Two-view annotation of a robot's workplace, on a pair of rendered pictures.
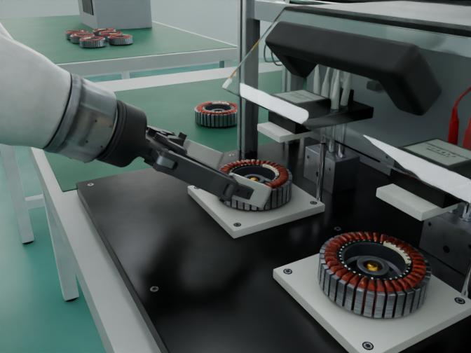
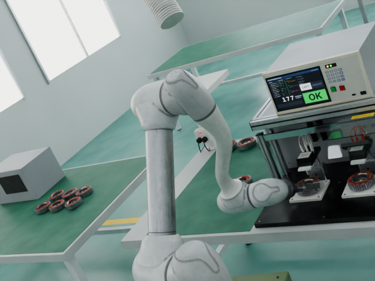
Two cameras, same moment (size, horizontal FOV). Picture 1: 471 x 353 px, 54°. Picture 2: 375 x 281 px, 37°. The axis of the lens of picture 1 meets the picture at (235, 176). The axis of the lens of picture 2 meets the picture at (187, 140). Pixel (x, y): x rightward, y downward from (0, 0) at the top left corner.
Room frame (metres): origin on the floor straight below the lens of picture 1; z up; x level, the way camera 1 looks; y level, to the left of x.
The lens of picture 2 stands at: (-1.27, 1.24, 2.00)
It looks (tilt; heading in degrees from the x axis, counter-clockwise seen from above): 19 degrees down; 336
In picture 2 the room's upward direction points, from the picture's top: 24 degrees counter-clockwise
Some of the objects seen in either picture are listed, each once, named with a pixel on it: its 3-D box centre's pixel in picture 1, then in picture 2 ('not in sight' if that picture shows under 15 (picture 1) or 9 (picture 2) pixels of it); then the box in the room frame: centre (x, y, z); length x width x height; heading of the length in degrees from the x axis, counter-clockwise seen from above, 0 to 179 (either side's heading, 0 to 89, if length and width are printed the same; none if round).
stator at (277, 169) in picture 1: (253, 183); (307, 186); (0.61, -0.03, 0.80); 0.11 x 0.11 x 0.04
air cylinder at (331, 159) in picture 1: (330, 166); (317, 170); (0.68, -0.15, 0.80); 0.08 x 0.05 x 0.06; 29
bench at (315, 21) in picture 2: not in sight; (253, 69); (3.83, -2.07, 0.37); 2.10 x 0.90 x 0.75; 29
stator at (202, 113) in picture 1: (218, 113); (241, 183); (1.06, 0.04, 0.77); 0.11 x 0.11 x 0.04
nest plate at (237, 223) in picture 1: (253, 198); (309, 191); (0.61, -0.03, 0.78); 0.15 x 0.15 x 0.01; 29
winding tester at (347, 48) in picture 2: not in sight; (326, 67); (0.65, -0.37, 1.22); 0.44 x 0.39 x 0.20; 29
